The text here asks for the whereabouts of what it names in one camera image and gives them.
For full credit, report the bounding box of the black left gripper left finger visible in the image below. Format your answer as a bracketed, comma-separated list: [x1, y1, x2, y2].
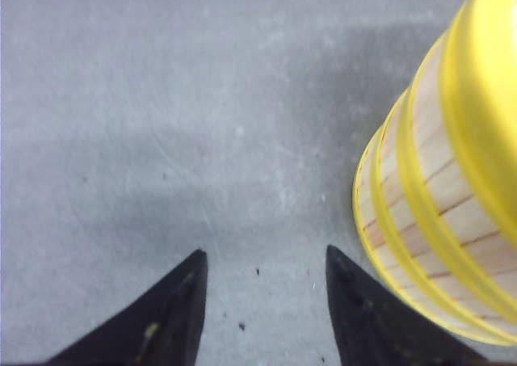
[45, 250, 208, 365]

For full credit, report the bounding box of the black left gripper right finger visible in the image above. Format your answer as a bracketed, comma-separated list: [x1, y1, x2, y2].
[326, 245, 488, 365]

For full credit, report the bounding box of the bamboo steamer basket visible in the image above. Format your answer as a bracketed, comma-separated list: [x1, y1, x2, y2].
[370, 95, 516, 341]
[352, 134, 516, 346]
[397, 40, 516, 310]

